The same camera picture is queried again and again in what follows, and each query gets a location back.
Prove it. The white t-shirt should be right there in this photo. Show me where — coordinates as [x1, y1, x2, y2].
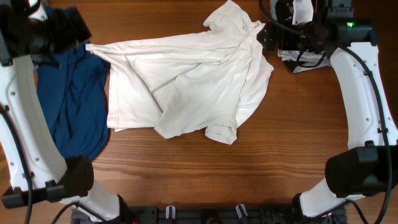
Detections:
[86, 1, 273, 144]

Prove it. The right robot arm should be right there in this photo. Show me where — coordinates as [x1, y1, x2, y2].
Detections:
[257, 0, 397, 223]

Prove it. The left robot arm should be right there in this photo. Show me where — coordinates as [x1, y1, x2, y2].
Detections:
[1, 1, 137, 223]

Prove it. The black folded garment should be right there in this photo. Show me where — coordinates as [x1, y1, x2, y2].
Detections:
[275, 0, 331, 73]

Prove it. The blue t-shirt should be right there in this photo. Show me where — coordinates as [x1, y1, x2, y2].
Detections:
[37, 44, 109, 159]

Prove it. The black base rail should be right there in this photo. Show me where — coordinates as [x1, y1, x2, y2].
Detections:
[70, 203, 348, 224]

